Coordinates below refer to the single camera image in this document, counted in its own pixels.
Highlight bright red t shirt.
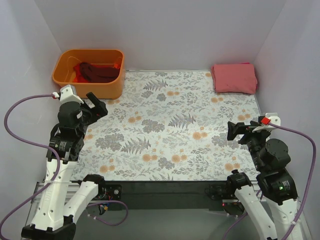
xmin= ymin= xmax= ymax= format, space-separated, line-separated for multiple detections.
xmin=73 ymin=63 xmax=88 ymax=83

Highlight dark red t shirt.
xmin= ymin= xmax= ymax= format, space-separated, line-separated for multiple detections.
xmin=79 ymin=62 xmax=120 ymax=83

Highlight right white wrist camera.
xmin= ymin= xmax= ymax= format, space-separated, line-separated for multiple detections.
xmin=252 ymin=113 xmax=281 ymax=133

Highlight orange t shirt in bin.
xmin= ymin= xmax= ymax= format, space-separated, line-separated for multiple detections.
xmin=113 ymin=57 xmax=123 ymax=70

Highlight orange plastic bin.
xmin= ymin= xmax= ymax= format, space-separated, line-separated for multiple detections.
xmin=52 ymin=49 xmax=126 ymax=100

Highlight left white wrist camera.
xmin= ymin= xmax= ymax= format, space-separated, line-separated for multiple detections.
xmin=52 ymin=84 xmax=84 ymax=104

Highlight purple cable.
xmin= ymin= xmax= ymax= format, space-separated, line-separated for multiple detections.
xmin=221 ymin=124 xmax=317 ymax=240
xmin=0 ymin=93 xmax=61 ymax=231

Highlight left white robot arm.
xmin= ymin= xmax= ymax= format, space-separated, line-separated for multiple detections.
xmin=21 ymin=89 xmax=108 ymax=240

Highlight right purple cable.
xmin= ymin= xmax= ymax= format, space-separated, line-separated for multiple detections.
xmin=221 ymin=124 xmax=317 ymax=240

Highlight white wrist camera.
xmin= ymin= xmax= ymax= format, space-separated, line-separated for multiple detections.
xmin=52 ymin=84 xmax=84 ymax=104
xmin=252 ymin=113 xmax=281 ymax=133

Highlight folded pink t shirt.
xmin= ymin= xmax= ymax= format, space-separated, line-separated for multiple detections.
xmin=211 ymin=63 xmax=258 ymax=95

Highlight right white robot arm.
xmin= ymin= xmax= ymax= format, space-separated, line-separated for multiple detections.
xmin=226 ymin=116 xmax=303 ymax=240

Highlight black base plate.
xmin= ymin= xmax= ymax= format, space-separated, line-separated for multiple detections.
xmin=94 ymin=181 xmax=245 ymax=217

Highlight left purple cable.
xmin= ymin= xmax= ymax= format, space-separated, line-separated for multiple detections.
xmin=0 ymin=93 xmax=61 ymax=231

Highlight floral patterned table mat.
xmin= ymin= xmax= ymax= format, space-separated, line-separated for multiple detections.
xmin=71 ymin=71 xmax=260 ymax=181

